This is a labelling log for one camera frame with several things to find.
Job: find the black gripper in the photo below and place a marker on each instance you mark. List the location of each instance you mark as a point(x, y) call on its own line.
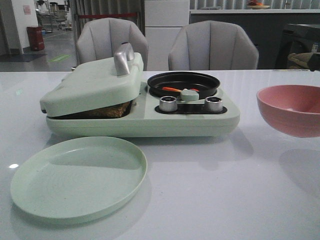
point(314, 62)

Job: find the dark grey washing machine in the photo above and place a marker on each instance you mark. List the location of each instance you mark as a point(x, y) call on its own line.
point(297, 38)

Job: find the white refrigerator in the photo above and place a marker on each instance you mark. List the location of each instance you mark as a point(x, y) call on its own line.
point(163, 20)

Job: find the beige sofa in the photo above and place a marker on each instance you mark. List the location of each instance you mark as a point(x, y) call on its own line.
point(298, 60)

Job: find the mint green round plate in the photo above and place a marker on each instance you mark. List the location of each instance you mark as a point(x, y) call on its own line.
point(79, 180)

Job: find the red barrier belt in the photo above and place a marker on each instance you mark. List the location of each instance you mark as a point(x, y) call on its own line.
point(101, 16)

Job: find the bread slice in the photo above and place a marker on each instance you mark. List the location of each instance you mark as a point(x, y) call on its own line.
point(114, 111)

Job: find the pink plastic bowl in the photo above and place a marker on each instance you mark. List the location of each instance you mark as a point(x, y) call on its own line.
point(291, 109)

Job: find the mint green breakfast maker base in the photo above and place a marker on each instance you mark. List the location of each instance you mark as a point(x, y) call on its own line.
point(144, 121)

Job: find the left silver control knob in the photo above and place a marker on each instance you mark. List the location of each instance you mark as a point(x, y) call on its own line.
point(168, 104)

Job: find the right silver control knob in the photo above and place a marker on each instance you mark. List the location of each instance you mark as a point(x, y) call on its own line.
point(213, 104)

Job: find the grey upholstered chair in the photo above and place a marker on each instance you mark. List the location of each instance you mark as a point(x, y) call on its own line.
point(212, 45)
point(100, 38)

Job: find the fruit plate on counter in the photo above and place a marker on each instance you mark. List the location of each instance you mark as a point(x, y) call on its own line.
point(256, 5)

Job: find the red trash bin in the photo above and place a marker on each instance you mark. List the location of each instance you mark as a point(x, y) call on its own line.
point(35, 38)

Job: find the grey kitchen counter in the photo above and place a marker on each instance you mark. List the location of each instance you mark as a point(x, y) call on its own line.
point(263, 26)

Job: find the left grey upholstered chair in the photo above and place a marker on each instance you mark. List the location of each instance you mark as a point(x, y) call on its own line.
point(100, 38)

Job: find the right grey upholstered chair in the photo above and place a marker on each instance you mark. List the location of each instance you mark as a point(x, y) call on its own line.
point(212, 45)

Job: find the silver control knob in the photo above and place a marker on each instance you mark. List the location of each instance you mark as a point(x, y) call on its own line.
point(168, 104)
point(213, 104)

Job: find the black round frying pan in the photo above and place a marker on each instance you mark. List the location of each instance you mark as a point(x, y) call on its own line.
point(205, 85)

